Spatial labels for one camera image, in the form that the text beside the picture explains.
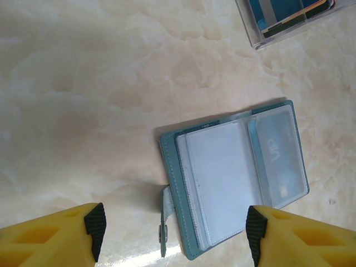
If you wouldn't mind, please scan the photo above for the teal leather card holder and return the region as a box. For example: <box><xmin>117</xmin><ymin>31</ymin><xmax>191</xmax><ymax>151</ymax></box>
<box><xmin>158</xmin><ymin>99</ymin><xmax>310</xmax><ymax>261</ymax></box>

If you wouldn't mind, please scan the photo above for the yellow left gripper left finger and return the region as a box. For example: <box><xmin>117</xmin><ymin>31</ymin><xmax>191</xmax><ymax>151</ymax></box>
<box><xmin>0</xmin><ymin>202</ymin><xmax>107</xmax><ymax>267</ymax></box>

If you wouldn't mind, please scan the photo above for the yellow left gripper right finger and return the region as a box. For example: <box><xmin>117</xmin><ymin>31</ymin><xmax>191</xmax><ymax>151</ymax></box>
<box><xmin>246</xmin><ymin>205</ymin><xmax>356</xmax><ymax>267</ymax></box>

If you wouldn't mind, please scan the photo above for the dark green credit card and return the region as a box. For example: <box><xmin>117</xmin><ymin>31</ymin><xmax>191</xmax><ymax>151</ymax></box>
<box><xmin>261</xmin><ymin>15</ymin><xmax>306</xmax><ymax>39</ymax></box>

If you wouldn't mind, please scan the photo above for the grey vip credit card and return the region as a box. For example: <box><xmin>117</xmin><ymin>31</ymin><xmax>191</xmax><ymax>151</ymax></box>
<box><xmin>254</xmin><ymin>108</ymin><xmax>308</xmax><ymax>205</ymax></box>

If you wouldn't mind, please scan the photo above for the orange edged credit card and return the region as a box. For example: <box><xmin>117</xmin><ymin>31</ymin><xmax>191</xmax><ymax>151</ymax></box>
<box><xmin>301</xmin><ymin>0</ymin><xmax>329</xmax><ymax>12</ymax></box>

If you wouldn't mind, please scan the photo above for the pale credit card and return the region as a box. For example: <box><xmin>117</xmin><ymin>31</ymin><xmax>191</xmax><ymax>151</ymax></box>
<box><xmin>246</xmin><ymin>119</ymin><xmax>259</xmax><ymax>173</ymax></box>

